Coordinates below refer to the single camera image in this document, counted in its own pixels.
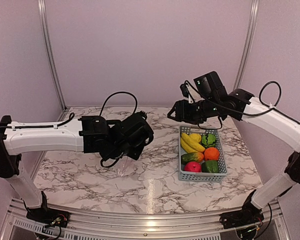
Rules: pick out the green toy bell pepper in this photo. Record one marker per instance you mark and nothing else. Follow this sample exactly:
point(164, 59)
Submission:
point(210, 166)

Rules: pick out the orange toy orange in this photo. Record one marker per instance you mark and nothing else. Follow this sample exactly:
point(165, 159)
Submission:
point(211, 154)

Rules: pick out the left aluminium frame post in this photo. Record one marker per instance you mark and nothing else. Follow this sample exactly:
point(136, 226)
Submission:
point(49, 51)

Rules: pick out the green toy cabbage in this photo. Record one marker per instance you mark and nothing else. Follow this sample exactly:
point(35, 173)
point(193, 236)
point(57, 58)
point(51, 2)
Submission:
point(208, 140)

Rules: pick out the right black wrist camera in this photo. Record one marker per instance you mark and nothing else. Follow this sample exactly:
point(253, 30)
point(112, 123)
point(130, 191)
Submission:
point(208, 86)

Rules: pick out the yellow toy banana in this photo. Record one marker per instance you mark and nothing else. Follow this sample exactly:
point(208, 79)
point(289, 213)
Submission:
point(189, 144)

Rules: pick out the green orange toy cucumber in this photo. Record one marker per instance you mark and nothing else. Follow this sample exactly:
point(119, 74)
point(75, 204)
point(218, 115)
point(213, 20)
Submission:
point(192, 157)

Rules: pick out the front aluminium rail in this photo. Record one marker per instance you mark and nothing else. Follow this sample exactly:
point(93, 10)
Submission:
point(98, 225)

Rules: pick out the clear zip top bag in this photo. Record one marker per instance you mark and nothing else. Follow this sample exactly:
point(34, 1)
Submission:
point(127, 163)

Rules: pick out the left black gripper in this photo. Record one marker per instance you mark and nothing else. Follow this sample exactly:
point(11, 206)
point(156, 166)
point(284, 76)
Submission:
point(136, 153)

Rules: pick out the aluminium frame post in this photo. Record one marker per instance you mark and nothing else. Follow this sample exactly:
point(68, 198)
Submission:
point(49, 51)
point(247, 46)

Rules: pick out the red toy apple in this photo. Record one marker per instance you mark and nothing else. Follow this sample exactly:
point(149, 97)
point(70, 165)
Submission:
point(193, 167)

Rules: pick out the right aluminium frame post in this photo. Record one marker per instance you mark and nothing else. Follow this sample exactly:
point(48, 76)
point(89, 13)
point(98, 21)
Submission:
point(247, 46)

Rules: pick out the grey plastic basket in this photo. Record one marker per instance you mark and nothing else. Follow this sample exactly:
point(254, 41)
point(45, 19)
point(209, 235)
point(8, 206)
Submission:
point(202, 177)

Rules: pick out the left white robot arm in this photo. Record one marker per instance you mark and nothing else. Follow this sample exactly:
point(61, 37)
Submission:
point(87, 134)

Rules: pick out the yellow toy lemon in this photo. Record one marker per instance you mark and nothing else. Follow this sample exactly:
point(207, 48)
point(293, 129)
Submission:
point(196, 137)

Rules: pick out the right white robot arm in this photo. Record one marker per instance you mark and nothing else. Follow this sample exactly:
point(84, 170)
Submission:
point(244, 106)

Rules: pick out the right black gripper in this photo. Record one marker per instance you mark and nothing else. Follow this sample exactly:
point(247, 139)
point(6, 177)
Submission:
point(182, 113)

